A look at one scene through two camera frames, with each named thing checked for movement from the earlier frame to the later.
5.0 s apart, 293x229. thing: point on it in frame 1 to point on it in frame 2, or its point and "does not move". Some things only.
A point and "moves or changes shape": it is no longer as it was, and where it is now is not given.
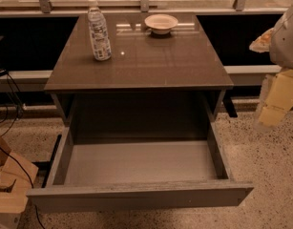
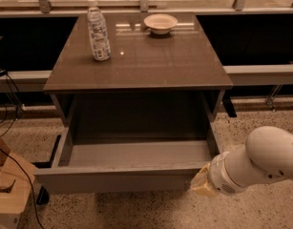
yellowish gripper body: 285,43 to 219,176
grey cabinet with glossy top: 153,86 does not move
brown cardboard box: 12,179 does not move
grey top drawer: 103,175 moves or changes shape
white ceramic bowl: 160,24 does not move
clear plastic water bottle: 100,40 does not move
